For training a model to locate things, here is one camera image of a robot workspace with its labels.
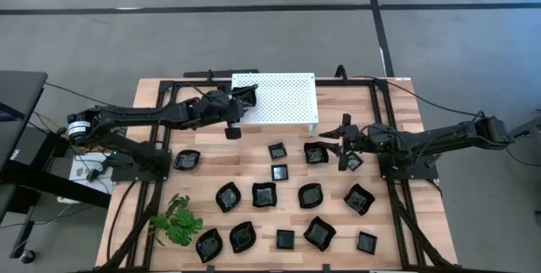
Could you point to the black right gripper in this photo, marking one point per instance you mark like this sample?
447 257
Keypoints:
357 140

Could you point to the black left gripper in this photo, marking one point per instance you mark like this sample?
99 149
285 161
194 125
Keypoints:
220 108

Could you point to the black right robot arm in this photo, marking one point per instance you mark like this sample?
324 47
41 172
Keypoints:
444 138

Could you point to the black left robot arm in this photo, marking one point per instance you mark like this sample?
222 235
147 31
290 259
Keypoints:
139 116

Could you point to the white perforated metal shelf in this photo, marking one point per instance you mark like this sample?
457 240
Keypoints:
287 99

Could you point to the black flat bar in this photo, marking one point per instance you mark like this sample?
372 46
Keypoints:
220 73

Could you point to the green plant in white pot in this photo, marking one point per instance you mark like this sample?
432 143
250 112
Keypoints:
179 226

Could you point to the white power strip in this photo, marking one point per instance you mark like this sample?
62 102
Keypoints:
80 171

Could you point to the black desk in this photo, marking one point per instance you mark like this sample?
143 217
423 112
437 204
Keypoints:
21 95

